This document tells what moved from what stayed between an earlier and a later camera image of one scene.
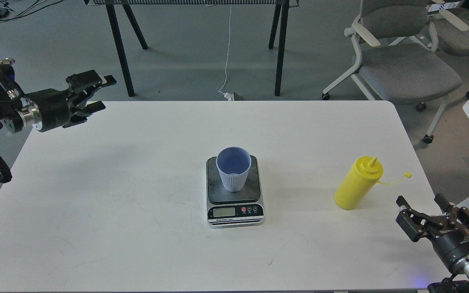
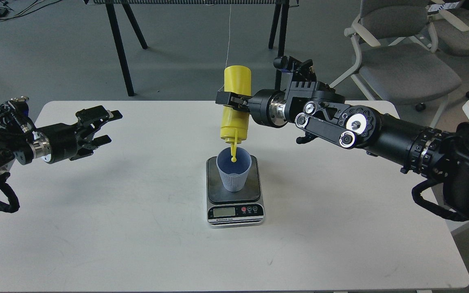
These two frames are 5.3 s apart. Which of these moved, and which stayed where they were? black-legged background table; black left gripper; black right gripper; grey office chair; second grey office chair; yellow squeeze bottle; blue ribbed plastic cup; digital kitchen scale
Moved: black left gripper; yellow squeeze bottle; black right gripper
Stayed: digital kitchen scale; grey office chair; black-legged background table; blue ribbed plastic cup; second grey office chair
